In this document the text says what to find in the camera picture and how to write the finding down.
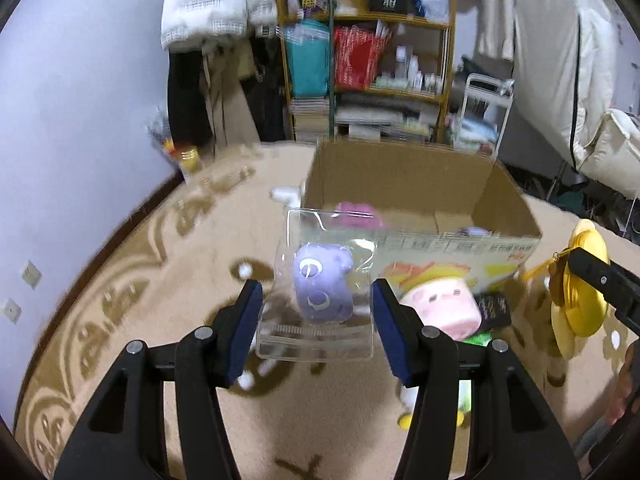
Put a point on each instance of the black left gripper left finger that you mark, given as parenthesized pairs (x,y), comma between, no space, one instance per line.
(121,433)

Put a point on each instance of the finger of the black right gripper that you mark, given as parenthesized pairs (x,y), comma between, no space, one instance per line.
(619,287)

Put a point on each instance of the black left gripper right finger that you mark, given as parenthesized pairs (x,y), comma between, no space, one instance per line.
(514,434)

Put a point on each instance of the yellow bear plush toy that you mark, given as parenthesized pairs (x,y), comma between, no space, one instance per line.
(578,309)

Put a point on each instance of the black Face tissue pack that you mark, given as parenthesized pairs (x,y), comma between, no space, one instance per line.
(494,311)

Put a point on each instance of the pink marshmallow plush toy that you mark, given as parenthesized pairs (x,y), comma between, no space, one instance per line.
(447,304)

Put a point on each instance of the person's right hand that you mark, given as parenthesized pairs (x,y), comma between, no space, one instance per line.
(624,387)

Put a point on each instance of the cream cushion bag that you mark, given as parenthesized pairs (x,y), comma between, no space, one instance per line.
(612,157)

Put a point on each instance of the beige patterned round rug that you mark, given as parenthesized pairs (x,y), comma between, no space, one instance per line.
(315,398)

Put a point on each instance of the open cardboard box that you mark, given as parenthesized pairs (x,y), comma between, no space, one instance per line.
(445,214)

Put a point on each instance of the white rolling cart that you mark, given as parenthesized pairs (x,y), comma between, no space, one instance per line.
(480,122)

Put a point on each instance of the white folded mattress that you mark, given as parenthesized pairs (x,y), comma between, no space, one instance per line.
(565,70)

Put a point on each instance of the pink purple plush toy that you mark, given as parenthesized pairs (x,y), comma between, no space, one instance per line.
(358,216)

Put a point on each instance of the wooden shelf unit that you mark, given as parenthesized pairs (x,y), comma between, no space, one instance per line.
(384,64)

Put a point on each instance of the red patterned bag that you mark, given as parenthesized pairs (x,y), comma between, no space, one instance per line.
(357,53)

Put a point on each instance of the stack of books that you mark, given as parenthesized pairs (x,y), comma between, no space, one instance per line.
(310,119)

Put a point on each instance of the teal bag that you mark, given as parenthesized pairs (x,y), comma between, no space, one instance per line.
(308,50)

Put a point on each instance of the white puffer jacket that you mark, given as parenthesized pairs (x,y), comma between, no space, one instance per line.
(191,25)

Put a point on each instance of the wall socket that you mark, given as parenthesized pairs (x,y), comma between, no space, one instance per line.
(11,310)
(31,275)

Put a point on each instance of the snack bag by wall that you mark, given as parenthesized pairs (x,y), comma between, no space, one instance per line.
(185,157)

